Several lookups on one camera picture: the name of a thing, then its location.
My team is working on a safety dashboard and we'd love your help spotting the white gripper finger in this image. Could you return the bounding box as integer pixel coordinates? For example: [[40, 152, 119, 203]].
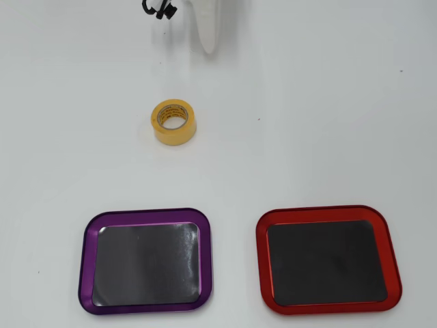
[[186, 0, 220, 55]]

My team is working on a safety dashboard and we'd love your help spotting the yellow masking tape roll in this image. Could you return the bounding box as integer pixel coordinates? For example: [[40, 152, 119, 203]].
[[151, 98, 197, 147]]

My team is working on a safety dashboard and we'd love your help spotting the small black knob clip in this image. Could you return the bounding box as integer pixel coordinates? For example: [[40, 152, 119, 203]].
[[155, 4, 180, 20]]

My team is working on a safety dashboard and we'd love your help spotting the purple metal tray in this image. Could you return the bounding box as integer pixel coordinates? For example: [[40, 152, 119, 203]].
[[78, 207, 213, 316]]

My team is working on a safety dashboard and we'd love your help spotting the red metal tray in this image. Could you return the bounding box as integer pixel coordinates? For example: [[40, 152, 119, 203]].
[[255, 204, 404, 316]]

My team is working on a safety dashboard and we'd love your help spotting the black cable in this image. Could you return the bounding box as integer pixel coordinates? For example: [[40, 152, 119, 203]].
[[141, 0, 161, 16]]

